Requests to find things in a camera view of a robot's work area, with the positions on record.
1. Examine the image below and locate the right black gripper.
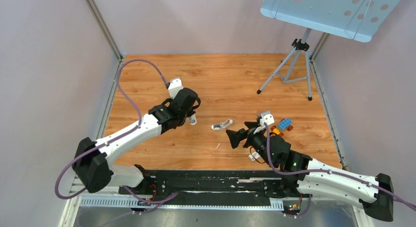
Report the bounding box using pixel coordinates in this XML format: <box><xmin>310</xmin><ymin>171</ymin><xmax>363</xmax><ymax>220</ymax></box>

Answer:
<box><xmin>226</xmin><ymin>121</ymin><xmax>276</xmax><ymax>168</ymax></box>

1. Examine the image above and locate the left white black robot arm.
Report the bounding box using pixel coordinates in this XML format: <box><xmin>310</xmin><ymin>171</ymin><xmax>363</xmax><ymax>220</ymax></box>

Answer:
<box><xmin>72</xmin><ymin>88</ymin><xmax>201</xmax><ymax>194</ymax></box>

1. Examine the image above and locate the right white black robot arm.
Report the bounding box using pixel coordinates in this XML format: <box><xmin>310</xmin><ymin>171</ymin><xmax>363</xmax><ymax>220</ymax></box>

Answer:
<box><xmin>226</xmin><ymin>122</ymin><xmax>393</xmax><ymax>222</ymax></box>

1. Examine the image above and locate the small white staple box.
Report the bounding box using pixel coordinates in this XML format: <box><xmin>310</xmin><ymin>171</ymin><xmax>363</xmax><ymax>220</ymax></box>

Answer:
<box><xmin>248</xmin><ymin>152</ymin><xmax>260</xmax><ymax>162</ymax></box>

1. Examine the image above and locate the blue orange toy block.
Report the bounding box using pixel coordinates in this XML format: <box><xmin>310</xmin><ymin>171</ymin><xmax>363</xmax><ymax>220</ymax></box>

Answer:
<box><xmin>271</xmin><ymin>118</ymin><xmax>293</xmax><ymax>137</ymax></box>

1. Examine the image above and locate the grey tripod stand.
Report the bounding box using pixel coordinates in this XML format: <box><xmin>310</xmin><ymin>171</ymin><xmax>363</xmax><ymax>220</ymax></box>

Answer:
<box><xmin>256</xmin><ymin>28</ymin><xmax>313</xmax><ymax>101</ymax></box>

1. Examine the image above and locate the light blue perforated tray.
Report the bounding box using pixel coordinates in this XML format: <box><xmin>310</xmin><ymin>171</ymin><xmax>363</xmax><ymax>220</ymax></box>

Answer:
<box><xmin>260</xmin><ymin>0</ymin><xmax>401</xmax><ymax>43</ymax></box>

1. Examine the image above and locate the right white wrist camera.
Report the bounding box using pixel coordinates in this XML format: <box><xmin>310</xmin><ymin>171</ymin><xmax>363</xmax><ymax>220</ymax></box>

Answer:
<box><xmin>254</xmin><ymin>110</ymin><xmax>275</xmax><ymax>134</ymax></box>

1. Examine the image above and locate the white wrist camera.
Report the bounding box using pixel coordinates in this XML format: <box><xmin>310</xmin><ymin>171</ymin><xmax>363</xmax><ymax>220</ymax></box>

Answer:
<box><xmin>168</xmin><ymin>77</ymin><xmax>183</xmax><ymax>99</ymax></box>
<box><xmin>254</xmin><ymin>110</ymin><xmax>275</xmax><ymax>134</ymax></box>

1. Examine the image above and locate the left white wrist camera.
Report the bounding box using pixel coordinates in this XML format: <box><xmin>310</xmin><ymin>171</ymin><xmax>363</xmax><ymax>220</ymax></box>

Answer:
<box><xmin>168</xmin><ymin>77</ymin><xmax>183</xmax><ymax>99</ymax></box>

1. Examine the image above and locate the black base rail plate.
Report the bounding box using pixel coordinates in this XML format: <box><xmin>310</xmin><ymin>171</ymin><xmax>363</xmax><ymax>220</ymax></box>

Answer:
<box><xmin>70</xmin><ymin>169</ymin><xmax>326</xmax><ymax>210</ymax></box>

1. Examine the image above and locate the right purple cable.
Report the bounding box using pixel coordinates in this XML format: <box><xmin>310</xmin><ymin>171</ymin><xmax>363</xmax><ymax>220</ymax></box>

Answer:
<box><xmin>263</xmin><ymin>122</ymin><xmax>416</xmax><ymax>212</ymax></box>

